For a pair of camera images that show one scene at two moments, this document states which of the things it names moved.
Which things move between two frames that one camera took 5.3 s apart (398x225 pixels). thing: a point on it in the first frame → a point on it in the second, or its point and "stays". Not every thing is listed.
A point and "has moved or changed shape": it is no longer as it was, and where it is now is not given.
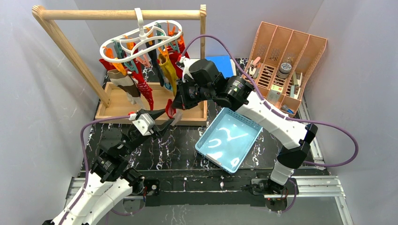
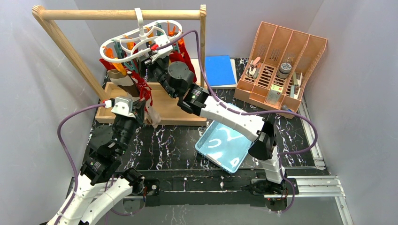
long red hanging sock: [108, 65] stays
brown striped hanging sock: [126, 84] stays
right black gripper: [179, 101] → [152, 64]
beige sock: [177, 117] has moved or changed shape
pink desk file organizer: [278, 59] stays
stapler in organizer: [254, 69] stays
